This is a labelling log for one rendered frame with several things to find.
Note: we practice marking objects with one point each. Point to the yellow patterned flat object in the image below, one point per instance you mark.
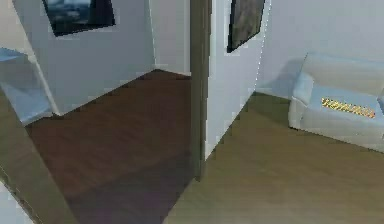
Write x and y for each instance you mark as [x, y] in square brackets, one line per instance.
[348, 108]

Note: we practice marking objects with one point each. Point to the pale white sofa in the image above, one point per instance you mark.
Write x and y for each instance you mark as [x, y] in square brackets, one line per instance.
[336, 100]

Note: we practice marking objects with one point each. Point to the dark framed wall picture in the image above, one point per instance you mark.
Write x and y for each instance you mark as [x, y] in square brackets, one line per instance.
[78, 15]
[245, 21]

